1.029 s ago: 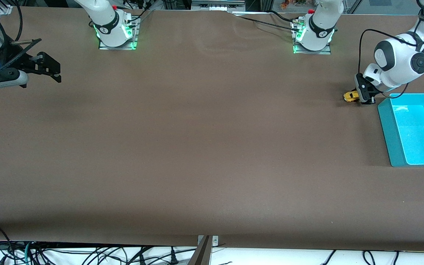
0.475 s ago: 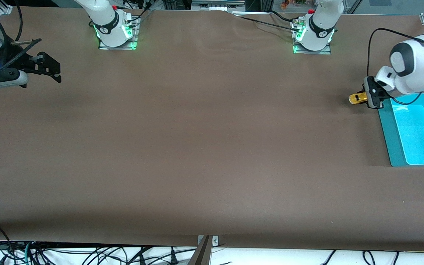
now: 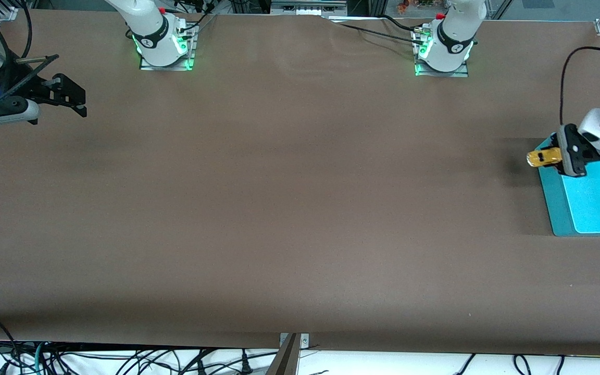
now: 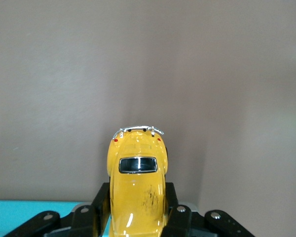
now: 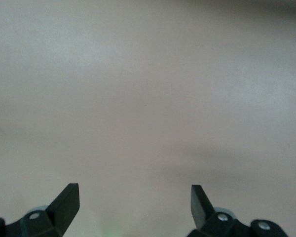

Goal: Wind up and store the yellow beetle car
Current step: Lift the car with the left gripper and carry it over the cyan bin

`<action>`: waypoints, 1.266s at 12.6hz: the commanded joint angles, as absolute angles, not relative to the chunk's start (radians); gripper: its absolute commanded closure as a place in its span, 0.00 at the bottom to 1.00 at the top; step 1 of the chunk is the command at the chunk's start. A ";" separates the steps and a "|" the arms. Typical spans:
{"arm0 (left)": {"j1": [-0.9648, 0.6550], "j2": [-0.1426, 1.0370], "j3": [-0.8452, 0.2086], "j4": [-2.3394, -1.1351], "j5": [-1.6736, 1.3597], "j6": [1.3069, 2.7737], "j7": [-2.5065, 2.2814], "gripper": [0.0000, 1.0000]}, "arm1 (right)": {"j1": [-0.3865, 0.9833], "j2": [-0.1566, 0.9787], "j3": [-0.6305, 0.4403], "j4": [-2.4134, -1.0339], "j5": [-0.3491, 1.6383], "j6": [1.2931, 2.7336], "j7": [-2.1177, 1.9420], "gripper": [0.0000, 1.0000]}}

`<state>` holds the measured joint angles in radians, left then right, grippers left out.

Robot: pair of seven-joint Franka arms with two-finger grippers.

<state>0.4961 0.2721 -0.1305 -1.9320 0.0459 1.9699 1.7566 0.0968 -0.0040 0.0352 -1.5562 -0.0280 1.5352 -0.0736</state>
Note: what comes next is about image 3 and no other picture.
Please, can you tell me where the yellow beetle toy car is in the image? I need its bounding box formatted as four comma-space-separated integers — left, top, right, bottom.
527, 147, 563, 169

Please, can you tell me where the teal plastic storage box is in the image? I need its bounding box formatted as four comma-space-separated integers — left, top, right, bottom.
534, 136, 600, 237

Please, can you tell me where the brown table cover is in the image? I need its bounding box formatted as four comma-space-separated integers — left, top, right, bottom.
0, 10, 600, 358

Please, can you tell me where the dark table leg beam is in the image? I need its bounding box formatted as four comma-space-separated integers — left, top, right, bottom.
265, 333, 301, 375

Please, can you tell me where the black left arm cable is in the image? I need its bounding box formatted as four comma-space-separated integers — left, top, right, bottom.
559, 46, 600, 127

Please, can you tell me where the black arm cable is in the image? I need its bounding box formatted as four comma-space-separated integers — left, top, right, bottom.
559, 46, 600, 127
0, 0, 60, 111

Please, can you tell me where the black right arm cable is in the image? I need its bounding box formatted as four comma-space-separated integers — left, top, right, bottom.
0, 0, 60, 111

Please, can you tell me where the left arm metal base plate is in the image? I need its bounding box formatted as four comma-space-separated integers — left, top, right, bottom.
414, 26, 470, 78

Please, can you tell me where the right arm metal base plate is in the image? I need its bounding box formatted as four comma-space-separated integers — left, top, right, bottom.
139, 22, 197, 71

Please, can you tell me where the short black base cable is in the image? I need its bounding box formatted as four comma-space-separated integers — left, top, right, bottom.
381, 14, 421, 34

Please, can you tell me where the long black base cable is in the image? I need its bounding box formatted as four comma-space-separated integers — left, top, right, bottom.
328, 20, 427, 46

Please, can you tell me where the grey metal frame device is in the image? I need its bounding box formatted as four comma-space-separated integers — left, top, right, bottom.
270, 0, 348, 17

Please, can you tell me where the teal floor cable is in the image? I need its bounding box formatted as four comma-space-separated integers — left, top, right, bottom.
33, 341, 47, 375

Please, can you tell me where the black floor cable with plug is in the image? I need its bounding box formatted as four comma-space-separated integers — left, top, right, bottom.
236, 351, 255, 375

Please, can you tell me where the metal table edge bracket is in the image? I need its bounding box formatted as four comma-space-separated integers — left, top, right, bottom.
279, 333, 310, 351

